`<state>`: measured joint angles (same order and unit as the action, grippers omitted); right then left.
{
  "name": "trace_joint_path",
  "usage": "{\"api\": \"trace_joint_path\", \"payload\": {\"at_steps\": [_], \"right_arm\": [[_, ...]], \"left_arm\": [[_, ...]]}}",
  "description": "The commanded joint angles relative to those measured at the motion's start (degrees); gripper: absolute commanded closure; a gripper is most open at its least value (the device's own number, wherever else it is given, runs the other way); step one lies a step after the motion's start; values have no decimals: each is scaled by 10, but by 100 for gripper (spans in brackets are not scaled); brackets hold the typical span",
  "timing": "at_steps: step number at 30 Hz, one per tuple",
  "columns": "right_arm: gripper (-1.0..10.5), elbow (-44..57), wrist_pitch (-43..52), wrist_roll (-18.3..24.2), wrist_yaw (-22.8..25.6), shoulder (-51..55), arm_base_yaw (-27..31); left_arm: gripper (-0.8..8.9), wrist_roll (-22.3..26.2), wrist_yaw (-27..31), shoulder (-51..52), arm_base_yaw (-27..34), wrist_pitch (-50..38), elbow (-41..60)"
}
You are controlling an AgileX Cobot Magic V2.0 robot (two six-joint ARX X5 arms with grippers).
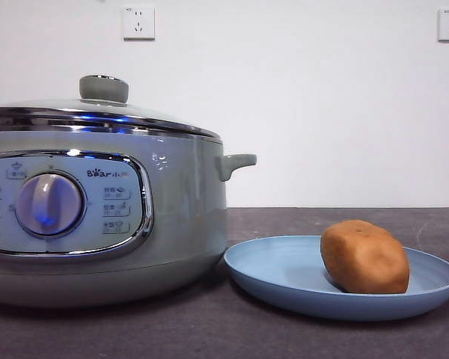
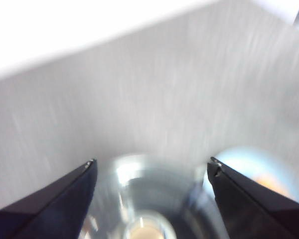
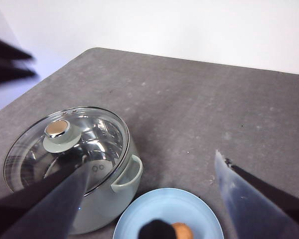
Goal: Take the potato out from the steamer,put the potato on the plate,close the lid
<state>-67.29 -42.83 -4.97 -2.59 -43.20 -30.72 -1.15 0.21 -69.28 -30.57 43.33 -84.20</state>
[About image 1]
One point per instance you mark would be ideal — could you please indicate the blue round plate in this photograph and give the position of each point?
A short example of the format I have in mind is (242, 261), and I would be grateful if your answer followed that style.
(277, 269)

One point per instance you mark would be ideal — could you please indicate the brown potato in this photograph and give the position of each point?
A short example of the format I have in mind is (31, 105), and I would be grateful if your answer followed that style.
(366, 258)

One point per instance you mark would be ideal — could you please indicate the pale green electric steamer pot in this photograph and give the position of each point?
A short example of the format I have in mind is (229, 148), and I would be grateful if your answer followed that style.
(179, 209)

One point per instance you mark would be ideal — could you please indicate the glass lid with grey knob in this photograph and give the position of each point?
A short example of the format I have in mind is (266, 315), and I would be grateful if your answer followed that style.
(104, 89)

